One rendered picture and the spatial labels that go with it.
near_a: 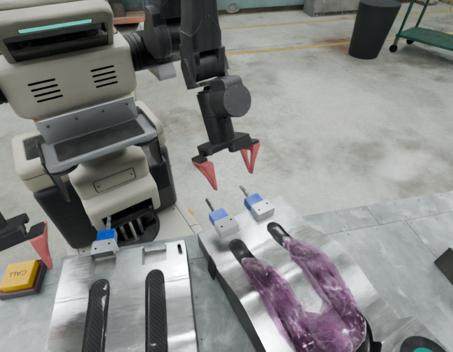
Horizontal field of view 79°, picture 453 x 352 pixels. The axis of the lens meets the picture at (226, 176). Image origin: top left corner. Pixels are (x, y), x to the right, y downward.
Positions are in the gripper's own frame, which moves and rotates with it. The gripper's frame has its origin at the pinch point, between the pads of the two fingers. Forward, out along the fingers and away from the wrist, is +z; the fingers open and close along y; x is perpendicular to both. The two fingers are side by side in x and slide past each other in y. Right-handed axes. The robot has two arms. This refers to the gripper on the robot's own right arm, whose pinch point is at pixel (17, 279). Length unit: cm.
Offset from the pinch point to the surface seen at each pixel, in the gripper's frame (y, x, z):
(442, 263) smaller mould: 79, -25, 33
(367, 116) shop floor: 258, 117, 52
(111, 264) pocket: 12.6, 9.0, 10.4
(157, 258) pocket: 21.8, 5.2, 12.3
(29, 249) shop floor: -33, 133, 44
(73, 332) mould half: 3.1, -1.8, 13.5
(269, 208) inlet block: 51, 1, 12
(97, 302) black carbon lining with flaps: 8.1, 1.2, 12.2
